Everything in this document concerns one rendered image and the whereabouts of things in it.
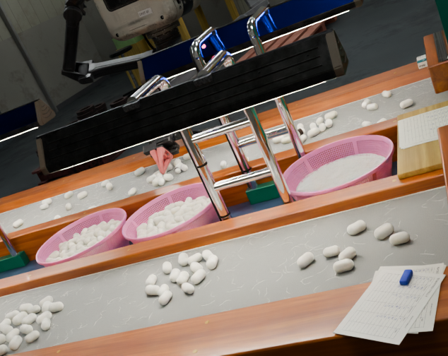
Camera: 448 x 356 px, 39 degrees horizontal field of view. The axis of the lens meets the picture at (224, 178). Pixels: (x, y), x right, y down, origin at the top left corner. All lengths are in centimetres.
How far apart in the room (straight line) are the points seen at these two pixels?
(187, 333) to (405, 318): 37
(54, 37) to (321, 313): 991
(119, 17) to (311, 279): 160
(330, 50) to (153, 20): 141
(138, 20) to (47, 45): 815
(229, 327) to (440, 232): 39
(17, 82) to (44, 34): 108
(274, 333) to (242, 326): 7
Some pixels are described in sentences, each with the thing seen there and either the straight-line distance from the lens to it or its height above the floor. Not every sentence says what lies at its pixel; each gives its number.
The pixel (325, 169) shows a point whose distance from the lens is 152.
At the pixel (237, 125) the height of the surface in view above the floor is 96.
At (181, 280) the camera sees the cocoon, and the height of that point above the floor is 75.
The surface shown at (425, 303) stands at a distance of 92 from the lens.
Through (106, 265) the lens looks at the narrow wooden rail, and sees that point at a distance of 151.
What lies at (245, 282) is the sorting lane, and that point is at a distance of 118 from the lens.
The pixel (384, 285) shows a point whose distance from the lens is 98.
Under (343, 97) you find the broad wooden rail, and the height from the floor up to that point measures 76.
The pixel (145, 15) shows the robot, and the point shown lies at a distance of 240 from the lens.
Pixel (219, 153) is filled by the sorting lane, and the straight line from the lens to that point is 194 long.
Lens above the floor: 130
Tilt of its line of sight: 19 degrees down
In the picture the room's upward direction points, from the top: 24 degrees counter-clockwise
